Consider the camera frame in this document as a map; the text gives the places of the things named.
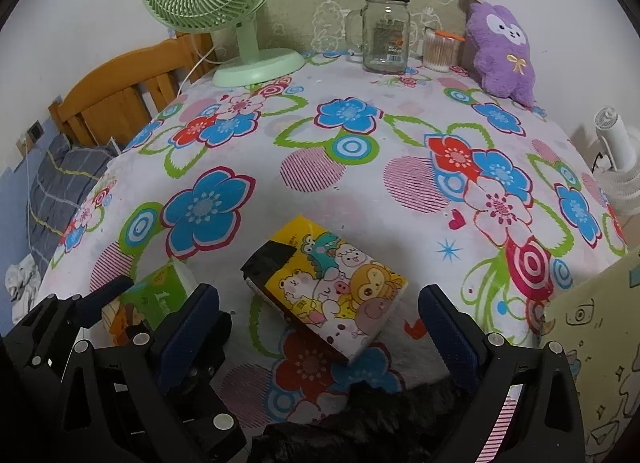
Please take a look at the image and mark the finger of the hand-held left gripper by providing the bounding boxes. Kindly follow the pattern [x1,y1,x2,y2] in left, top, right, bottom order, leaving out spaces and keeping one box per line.
[174,312,247,450]
[9,275,135,380]

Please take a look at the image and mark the crumpled white grey clothes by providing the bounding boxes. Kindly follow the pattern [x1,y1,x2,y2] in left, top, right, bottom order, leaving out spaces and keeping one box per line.
[4,255,44,304]

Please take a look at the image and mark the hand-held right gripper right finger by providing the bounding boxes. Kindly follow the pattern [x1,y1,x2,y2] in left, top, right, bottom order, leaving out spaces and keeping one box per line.
[418,284,586,463]

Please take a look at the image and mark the white charging cable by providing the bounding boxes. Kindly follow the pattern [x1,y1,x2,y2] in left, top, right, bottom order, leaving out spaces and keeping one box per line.
[19,139,38,249]

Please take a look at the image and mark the white floor fan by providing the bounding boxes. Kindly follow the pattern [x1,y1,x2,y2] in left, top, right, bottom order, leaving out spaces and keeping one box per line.
[579,106,640,216]

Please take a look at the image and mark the floral tablecloth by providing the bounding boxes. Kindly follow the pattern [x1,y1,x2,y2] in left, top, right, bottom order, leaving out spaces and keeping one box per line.
[37,50,632,445]

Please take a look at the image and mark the yellow cartoon paper box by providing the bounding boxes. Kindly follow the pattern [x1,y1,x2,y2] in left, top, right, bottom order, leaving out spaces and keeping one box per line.
[542,247,640,463]

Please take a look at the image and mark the grey plaid pillow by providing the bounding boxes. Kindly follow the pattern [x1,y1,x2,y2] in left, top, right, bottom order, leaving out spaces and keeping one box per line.
[27,135,121,247]

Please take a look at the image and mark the purple plush bunny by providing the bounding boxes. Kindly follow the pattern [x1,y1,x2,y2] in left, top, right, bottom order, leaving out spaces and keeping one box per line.
[459,0,539,109]

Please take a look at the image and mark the cotton swab container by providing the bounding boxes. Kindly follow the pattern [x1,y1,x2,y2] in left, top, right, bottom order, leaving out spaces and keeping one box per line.
[423,28,464,74]

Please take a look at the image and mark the wooden bed headboard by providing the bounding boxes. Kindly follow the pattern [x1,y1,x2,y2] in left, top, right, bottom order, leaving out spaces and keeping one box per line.
[48,32,221,149]

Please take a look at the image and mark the yellow cartoon tissue packet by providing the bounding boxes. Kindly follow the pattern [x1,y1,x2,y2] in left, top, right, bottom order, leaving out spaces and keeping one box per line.
[240,215,409,363]

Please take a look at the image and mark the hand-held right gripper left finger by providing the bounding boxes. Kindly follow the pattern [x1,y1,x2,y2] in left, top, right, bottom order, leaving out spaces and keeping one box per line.
[60,284,221,463]

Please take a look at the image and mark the glass mug jar green lid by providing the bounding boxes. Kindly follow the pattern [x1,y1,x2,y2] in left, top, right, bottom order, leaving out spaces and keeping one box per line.
[343,0,412,75]

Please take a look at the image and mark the white fan power cable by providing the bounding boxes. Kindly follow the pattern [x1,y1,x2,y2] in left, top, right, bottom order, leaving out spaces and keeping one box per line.
[177,45,217,94]

